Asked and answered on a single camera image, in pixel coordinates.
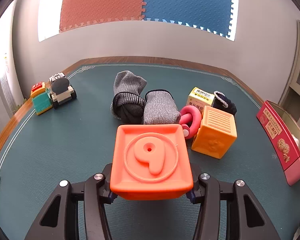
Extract pink foam knot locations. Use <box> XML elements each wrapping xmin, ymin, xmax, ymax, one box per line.
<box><xmin>179</xmin><ymin>105</ymin><xmax>202</xmax><ymax>140</ymax></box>

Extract white air conditioner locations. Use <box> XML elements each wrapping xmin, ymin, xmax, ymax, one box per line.
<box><xmin>0</xmin><ymin>0</ymin><xmax>24</xmax><ymax>133</ymax></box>

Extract blue foam wall mat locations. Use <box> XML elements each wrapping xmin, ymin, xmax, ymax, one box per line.
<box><xmin>142</xmin><ymin>0</ymin><xmax>238</xmax><ymax>41</ymax></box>

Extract pink tin box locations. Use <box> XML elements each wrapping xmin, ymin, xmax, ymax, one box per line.
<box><xmin>256</xmin><ymin>100</ymin><xmax>300</xmax><ymax>186</ymax></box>

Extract beige glass door cabinet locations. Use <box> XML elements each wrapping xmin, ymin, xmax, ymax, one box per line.
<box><xmin>279</xmin><ymin>21</ymin><xmax>300</xmax><ymax>123</ymax></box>

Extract light grey knit glove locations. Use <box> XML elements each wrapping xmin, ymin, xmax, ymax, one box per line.
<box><xmin>143</xmin><ymin>89</ymin><xmax>181</xmax><ymax>125</ymax></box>

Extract dark grey sock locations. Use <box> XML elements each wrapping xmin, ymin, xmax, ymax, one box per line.
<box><xmin>110</xmin><ymin>70</ymin><xmax>147</xmax><ymax>125</ymax></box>

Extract white black toy truck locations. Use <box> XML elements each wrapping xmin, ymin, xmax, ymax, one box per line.
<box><xmin>49</xmin><ymin>72</ymin><xmax>77</xmax><ymax>109</ymax></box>

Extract green table mat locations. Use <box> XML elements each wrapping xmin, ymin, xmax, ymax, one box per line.
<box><xmin>0</xmin><ymin>64</ymin><xmax>300</xmax><ymax>239</ymax></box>

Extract teal orange toy block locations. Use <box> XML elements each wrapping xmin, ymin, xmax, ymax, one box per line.
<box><xmin>30</xmin><ymin>82</ymin><xmax>52</xmax><ymax>115</ymax></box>

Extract red-orange number cube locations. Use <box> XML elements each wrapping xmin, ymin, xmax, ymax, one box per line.
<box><xmin>110</xmin><ymin>124</ymin><xmax>193</xmax><ymax>200</ymax></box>

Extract black knitted sock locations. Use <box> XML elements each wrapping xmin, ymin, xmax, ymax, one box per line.
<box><xmin>212</xmin><ymin>90</ymin><xmax>237</xmax><ymax>116</ymax></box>

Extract white fluffy ball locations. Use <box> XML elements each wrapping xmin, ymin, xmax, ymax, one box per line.
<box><xmin>292</xmin><ymin>135</ymin><xmax>300</xmax><ymax>150</ymax></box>

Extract red foam wall mat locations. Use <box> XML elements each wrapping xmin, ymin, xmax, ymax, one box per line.
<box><xmin>59</xmin><ymin>0</ymin><xmax>146</xmax><ymax>32</ymax></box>

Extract yellow-orange toy cube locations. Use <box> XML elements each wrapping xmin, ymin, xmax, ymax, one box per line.
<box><xmin>191</xmin><ymin>106</ymin><xmax>237</xmax><ymax>159</ymax></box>

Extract yellow medicine box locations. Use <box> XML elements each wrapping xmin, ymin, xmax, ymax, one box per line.
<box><xmin>186</xmin><ymin>87</ymin><xmax>215</xmax><ymax>113</ymax></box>

